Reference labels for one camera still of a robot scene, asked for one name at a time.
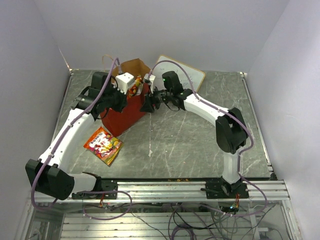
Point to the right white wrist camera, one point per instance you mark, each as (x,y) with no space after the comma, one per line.
(149,79)

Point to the small whiteboard with writing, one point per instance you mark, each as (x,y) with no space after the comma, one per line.
(196,76)

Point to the aluminium frame rail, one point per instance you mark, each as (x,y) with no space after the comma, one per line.
(160,192)

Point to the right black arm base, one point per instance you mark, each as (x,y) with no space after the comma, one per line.
(218,190)

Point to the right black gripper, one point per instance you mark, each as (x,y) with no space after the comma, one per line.
(148,106)

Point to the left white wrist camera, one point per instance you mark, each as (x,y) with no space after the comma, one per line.
(124,82)

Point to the colourful candy bag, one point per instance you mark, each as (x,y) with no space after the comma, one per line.
(104,145)

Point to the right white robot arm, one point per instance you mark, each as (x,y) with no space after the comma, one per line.
(229,124)

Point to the orange white snack pack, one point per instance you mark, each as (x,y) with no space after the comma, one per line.
(136,88)

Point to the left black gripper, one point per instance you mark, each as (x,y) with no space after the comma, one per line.
(123,102)

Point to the red brown paper bag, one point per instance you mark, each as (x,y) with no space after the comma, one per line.
(117,123)

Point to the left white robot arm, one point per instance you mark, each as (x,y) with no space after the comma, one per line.
(49,173)

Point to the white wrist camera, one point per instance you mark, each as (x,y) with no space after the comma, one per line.
(149,79)
(124,82)

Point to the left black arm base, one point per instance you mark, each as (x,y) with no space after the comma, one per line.
(105,189)

